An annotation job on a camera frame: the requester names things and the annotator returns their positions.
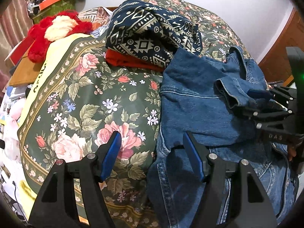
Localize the striped brown curtain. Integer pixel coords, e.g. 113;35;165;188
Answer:
1;0;32;79

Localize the red plush toy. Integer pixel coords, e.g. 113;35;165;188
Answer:
28;10;93;63

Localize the wooden board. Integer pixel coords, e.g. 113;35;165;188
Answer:
9;50;43;87

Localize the red box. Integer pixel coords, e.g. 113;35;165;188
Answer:
5;36;34;66

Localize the green storage box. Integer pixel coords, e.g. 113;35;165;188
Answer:
32;0;76;24

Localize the red folded garment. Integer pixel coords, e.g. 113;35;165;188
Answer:
106;49;164;72

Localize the person's right hand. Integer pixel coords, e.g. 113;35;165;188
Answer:
287;145;296;162

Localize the blue denim jacket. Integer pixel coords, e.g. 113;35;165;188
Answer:
147;46;298;227

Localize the orange box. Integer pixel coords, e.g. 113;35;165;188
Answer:
39;0;60;10

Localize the brown wooden door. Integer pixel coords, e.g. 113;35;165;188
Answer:
259;8;304;82

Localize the floral green bedspread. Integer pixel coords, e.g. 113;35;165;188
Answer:
17;0;253;228

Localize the navy patterned folded cloth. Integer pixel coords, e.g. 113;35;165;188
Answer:
106;0;203;68

